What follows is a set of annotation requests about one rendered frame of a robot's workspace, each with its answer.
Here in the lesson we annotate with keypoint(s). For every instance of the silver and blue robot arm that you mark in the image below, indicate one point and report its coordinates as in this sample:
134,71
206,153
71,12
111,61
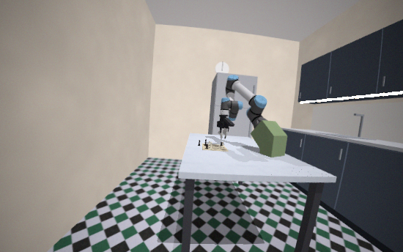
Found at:
231,108

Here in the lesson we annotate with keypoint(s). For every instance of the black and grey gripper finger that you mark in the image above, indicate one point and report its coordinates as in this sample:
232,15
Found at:
225,131
221,131

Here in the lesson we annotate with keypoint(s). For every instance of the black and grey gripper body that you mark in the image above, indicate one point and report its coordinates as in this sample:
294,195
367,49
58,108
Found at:
222,122

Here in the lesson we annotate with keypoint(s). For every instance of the chessboard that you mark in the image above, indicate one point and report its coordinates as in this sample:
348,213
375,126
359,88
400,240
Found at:
215,147

